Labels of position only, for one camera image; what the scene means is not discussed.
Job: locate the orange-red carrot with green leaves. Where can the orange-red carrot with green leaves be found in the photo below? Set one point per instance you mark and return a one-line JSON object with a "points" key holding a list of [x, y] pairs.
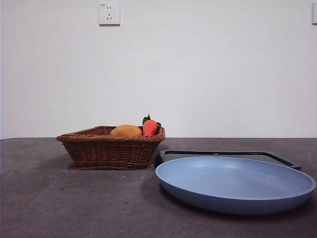
{"points": [[150, 127]]}

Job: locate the yellow-brown potato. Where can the yellow-brown potato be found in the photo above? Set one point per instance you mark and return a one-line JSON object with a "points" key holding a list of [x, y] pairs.
{"points": [[126, 130]]}

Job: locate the brown wicker basket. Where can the brown wicker basket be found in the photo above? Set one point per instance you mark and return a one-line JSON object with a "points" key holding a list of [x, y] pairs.
{"points": [[109, 152]]}

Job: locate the light blue round plate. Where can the light blue round plate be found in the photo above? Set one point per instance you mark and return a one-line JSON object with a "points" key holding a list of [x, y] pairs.
{"points": [[232, 183]]}

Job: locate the black flat tray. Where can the black flat tray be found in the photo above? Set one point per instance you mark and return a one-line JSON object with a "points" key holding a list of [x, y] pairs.
{"points": [[277, 158]]}

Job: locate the white wall power socket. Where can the white wall power socket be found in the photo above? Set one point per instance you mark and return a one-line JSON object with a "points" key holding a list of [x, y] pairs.
{"points": [[109, 13]]}

